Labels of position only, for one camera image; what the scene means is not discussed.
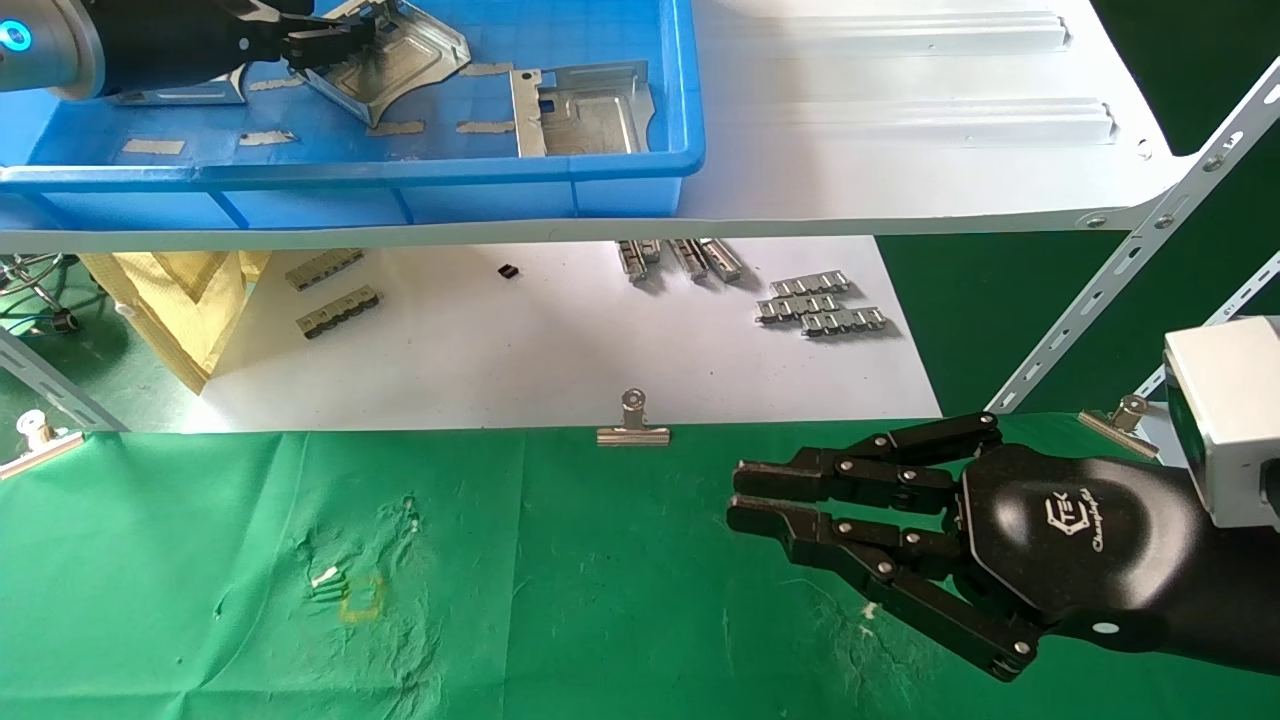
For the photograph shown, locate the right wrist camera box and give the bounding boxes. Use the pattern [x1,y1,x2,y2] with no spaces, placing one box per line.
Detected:
[1162,317,1280,530]

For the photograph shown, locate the slotted white shelf rail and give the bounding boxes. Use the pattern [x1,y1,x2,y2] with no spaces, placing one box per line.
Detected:
[990,58,1280,413]
[1135,250,1280,401]
[0,328,128,435]

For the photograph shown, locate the silver connector strip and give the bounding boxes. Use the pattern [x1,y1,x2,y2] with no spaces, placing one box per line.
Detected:
[767,270,853,299]
[799,306,889,339]
[755,292,842,325]

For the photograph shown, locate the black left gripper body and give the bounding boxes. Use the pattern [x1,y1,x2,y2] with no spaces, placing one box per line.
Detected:
[88,0,293,93]

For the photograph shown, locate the green table cloth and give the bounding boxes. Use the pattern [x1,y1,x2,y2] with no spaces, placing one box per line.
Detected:
[0,412,1280,720]

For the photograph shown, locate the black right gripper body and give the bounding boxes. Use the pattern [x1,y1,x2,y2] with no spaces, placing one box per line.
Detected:
[956,444,1280,676]

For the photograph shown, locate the silver binder clip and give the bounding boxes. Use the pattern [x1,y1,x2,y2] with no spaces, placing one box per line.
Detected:
[0,409,87,482]
[1077,394,1162,462]
[596,389,672,448]

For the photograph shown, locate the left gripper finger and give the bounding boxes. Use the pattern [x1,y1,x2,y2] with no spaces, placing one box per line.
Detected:
[236,0,393,27]
[283,18,381,71]

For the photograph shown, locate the chrome chair base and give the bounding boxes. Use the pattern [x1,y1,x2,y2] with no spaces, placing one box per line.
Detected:
[0,253,84,337]

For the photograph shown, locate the white floor sheet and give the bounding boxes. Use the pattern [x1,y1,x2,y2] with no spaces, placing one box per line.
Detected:
[178,236,943,434]

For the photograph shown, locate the white metal shelf board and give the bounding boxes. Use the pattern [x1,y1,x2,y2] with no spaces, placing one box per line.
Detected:
[0,0,1201,255]

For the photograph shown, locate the dark grey connector strip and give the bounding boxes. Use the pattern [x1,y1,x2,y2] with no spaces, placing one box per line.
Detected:
[285,248,366,292]
[296,285,383,340]

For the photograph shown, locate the grey sheet metal bracket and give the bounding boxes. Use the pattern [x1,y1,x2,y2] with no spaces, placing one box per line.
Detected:
[105,66,251,107]
[509,61,657,160]
[298,0,473,130]

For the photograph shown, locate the yellow woven bag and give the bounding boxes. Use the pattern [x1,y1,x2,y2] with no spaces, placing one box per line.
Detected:
[81,250,274,394]

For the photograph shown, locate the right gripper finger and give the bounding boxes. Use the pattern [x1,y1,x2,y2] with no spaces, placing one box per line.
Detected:
[726,496,1042,684]
[732,410,1004,517]

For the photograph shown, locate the blue plastic bin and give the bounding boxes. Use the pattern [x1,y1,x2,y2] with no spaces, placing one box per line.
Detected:
[0,0,707,234]

